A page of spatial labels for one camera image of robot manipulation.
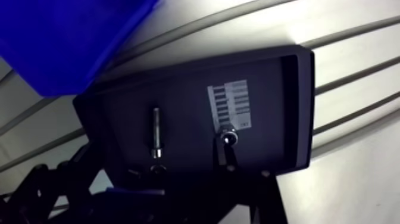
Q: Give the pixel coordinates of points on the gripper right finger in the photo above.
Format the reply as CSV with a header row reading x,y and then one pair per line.
x,y
265,200

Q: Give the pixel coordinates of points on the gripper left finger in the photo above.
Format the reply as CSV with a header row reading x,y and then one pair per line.
x,y
47,194

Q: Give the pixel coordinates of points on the black tray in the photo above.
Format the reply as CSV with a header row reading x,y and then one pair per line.
x,y
193,125

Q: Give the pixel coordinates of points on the steel bolt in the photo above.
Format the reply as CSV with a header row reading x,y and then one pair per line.
x,y
156,131

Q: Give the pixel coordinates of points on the blue bin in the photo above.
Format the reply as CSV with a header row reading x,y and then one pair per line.
x,y
62,40

